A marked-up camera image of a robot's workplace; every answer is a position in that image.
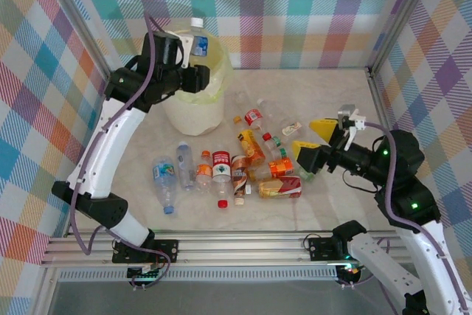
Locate clear greenish plastic bottle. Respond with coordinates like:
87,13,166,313
296,167,315,184

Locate clear bottle red cap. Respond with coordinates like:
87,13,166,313
260,131,289,161

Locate orange label tea bottle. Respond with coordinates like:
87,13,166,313
247,157,296,182

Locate red gold label tea bottle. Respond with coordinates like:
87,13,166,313
245,176,304,201

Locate yellow orange juice bottle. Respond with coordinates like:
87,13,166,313
232,115,267,167

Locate blue label bottle white cap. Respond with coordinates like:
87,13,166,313
190,17,208,58

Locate brown coffee drink bottle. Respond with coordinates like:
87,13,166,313
230,154,251,208

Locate tall clear plastic bottle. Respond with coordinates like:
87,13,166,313
176,140,197,192

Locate red white label bottle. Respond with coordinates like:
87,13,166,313
210,149,232,210

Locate small bottle orange cap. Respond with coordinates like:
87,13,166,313
194,149,214,193

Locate cream plastic bin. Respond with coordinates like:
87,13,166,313
161,21,234,136

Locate clear bottle white cap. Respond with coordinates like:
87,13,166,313
255,97,293,128

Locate small red label bottle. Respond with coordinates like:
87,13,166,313
243,107,267,131

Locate clear unlabelled plastic bottle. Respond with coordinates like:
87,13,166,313
234,89,252,106

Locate crushed clear bottle blue cap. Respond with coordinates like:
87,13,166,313
152,155,178,216

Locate circuit board green lights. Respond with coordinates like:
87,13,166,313
331,262,366,281
126,263,165,282

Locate thin black cable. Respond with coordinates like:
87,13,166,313
341,170,377,193

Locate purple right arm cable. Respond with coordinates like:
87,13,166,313
363,121,471,315

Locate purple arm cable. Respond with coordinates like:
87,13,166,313
363,121,471,315
69,11,173,290

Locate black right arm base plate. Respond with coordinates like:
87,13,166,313
306,235,351,263

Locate aluminium frame post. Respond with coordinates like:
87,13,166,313
367,0,443,76
40,0,115,80

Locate aluminium mounting rail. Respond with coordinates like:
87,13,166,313
39,229,406,269

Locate grey slotted cable duct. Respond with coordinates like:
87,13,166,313
57,269,342,283

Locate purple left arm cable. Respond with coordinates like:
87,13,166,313
69,11,173,290

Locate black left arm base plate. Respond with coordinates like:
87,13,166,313
111,238,181,265

